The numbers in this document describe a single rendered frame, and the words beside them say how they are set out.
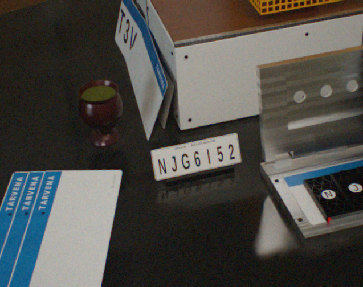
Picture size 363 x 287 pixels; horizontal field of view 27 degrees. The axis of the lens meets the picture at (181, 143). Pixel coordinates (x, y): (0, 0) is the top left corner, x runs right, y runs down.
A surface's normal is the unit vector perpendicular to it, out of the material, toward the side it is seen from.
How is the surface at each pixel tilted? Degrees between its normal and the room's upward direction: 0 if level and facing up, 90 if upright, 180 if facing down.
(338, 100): 79
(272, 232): 0
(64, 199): 0
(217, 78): 90
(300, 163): 0
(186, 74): 90
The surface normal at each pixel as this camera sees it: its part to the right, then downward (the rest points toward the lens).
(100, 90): -0.06, -0.80
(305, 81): 0.25, 0.40
